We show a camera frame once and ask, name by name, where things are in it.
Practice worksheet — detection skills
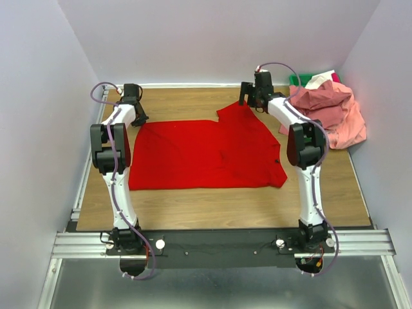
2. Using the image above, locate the red t shirt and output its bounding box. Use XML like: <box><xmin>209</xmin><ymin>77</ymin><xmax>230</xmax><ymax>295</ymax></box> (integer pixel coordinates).
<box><xmin>129</xmin><ymin>102</ymin><xmax>287</xmax><ymax>191</ymax></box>

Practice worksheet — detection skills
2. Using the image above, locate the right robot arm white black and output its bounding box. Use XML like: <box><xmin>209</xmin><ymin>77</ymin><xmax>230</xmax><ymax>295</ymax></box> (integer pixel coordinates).
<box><xmin>239</xmin><ymin>69</ymin><xmax>328</xmax><ymax>252</ymax></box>

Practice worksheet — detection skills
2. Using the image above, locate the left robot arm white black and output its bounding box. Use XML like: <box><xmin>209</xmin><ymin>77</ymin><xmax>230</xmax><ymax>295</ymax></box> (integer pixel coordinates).
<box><xmin>90</xmin><ymin>82</ymin><xmax>150</xmax><ymax>254</ymax></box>

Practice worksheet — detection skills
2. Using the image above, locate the green plastic bin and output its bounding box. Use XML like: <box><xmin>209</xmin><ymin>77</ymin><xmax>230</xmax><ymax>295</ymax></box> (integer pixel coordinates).
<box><xmin>288</xmin><ymin>73</ymin><xmax>314</xmax><ymax>87</ymax></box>

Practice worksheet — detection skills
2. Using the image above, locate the white cloth in bin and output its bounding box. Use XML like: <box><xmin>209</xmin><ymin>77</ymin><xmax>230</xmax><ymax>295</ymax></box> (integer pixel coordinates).
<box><xmin>304</xmin><ymin>70</ymin><xmax>335</xmax><ymax>90</ymax></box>

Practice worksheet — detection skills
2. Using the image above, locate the pink t shirt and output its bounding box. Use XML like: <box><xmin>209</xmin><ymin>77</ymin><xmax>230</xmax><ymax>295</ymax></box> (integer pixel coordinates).
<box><xmin>289</xmin><ymin>80</ymin><xmax>367</xmax><ymax>149</ymax></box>

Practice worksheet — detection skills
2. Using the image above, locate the magenta cloth in bin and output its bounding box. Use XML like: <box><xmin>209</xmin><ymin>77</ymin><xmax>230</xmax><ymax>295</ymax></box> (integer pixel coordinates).
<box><xmin>331</xmin><ymin>72</ymin><xmax>341</xmax><ymax>83</ymax></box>

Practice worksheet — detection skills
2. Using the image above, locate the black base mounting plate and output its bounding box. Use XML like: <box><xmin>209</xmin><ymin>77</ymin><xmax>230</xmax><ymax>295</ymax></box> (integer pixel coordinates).
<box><xmin>106</xmin><ymin>228</ymin><xmax>335</xmax><ymax>271</ymax></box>

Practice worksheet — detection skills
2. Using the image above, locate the aluminium frame rail left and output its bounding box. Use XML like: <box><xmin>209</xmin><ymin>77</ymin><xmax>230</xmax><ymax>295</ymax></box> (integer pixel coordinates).
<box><xmin>71</xmin><ymin>85</ymin><xmax>109</xmax><ymax>220</ymax></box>

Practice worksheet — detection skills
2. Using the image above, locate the aluminium frame rail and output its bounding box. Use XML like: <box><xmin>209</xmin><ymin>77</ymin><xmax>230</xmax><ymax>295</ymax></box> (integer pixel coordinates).
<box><xmin>71</xmin><ymin>85</ymin><xmax>109</xmax><ymax>220</ymax></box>
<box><xmin>51</xmin><ymin>230</ymin><xmax>396</xmax><ymax>259</ymax></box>

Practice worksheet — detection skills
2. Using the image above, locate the aluminium frame rail front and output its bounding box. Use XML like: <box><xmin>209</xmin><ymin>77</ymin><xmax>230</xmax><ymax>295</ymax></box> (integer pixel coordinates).
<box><xmin>51</xmin><ymin>230</ymin><xmax>396</xmax><ymax>259</ymax></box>

